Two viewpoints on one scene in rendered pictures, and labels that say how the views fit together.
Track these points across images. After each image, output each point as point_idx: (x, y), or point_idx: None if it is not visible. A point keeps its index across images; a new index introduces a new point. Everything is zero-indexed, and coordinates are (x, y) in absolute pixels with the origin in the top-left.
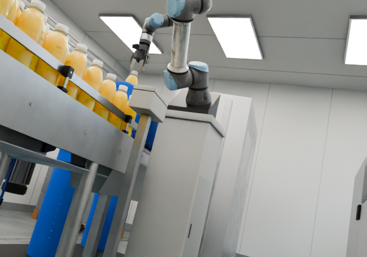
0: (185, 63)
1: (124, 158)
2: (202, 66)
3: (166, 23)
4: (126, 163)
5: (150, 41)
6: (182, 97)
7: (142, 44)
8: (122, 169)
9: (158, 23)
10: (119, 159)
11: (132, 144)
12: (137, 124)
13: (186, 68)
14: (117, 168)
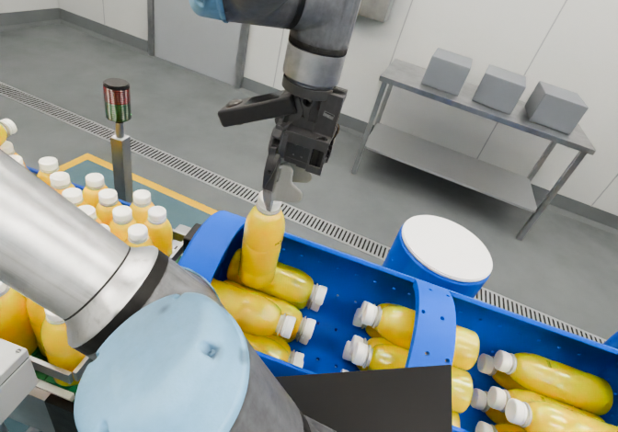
0: (51, 309)
1: (30, 415)
2: (74, 406)
3: None
4: (50, 426)
5: (298, 82)
6: (344, 403)
7: (274, 96)
8: (40, 427)
9: (192, 8)
10: (14, 411)
11: (43, 406)
12: (66, 375)
13: (71, 332)
14: (18, 419)
